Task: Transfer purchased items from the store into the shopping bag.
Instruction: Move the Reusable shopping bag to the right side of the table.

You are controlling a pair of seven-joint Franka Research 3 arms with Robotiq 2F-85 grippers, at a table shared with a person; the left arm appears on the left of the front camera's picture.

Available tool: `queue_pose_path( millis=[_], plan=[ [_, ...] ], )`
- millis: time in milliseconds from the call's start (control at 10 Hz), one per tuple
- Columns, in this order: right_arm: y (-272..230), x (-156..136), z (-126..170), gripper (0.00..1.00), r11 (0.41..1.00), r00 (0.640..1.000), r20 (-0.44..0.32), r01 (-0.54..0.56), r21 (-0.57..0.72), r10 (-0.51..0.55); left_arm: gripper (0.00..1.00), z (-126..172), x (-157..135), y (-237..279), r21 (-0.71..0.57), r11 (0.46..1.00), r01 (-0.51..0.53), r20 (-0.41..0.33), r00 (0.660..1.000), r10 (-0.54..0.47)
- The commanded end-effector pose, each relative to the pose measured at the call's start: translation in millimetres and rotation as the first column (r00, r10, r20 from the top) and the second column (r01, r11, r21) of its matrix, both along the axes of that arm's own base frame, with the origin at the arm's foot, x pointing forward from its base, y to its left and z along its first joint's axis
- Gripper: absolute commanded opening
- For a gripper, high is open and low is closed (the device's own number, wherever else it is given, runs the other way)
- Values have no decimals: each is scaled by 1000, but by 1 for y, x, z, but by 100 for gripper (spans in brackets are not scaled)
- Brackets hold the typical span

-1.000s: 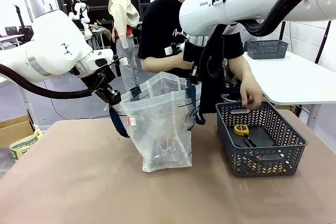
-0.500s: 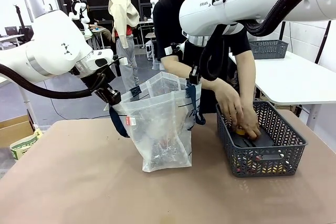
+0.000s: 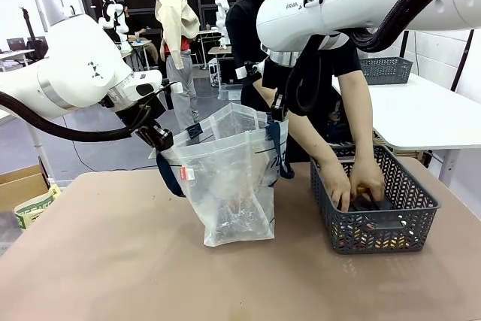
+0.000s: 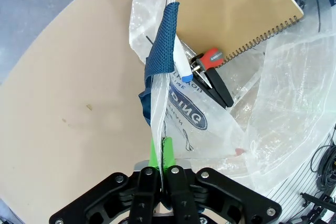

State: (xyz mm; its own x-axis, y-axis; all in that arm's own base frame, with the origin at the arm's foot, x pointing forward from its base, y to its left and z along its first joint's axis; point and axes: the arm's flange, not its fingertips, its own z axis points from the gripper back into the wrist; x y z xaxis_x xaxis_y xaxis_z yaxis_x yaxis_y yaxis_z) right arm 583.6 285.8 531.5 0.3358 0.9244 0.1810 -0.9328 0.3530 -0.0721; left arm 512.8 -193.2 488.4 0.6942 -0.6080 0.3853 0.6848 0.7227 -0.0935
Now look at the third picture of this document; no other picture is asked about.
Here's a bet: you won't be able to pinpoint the grey plastic lattice basket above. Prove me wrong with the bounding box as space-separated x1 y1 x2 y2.
310 144 440 255
358 56 413 86

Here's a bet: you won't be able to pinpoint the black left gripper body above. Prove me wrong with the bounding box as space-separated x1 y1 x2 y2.
122 101 166 136

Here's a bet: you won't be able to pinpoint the brown cardboard box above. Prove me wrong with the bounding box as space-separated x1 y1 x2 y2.
0 165 52 213

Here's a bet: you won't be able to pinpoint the person right hand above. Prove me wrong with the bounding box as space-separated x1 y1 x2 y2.
319 161 354 212

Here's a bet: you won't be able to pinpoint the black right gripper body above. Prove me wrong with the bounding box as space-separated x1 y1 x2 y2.
264 68 291 101

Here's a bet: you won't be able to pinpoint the black packaged item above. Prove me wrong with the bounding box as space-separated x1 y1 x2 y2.
347 195 406 230

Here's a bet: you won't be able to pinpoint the white table leg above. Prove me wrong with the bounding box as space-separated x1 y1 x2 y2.
22 114 57 186

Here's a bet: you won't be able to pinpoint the person in black t-shirt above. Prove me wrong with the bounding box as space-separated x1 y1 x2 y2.
225 0 362 164

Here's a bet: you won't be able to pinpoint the person left forearm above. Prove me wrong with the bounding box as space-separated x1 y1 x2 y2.
337 71 376 168

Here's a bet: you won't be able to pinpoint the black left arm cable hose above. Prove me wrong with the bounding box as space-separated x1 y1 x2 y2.
0 90 133 144

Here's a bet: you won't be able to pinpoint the packaged goods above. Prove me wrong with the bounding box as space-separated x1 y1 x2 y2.
210 183 272 240

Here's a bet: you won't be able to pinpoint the person in cream jacket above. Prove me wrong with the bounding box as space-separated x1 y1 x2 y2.
148 0 203 132

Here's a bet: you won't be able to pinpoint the grey wall monitor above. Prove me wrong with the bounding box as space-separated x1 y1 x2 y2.
33 0 65 33

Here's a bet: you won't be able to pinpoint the translucent shopping bag navy handles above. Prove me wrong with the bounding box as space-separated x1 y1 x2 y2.
155 101 296 249

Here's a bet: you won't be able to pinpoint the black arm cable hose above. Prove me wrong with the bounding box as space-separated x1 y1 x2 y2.
348 0 454 53
0 90 133 144

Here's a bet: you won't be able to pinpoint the white side table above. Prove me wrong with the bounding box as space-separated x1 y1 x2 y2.
332 71 481 186

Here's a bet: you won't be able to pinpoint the green white paper sack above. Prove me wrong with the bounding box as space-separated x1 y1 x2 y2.
14 184 62 231

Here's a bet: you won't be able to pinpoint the person right forearm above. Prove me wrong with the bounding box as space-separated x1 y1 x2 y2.
286 109 340 171

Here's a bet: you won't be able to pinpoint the person left hand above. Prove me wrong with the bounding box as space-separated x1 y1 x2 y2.
349 159 386 201

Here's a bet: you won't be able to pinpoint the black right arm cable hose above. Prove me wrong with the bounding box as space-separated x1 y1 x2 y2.
348 0 454 53

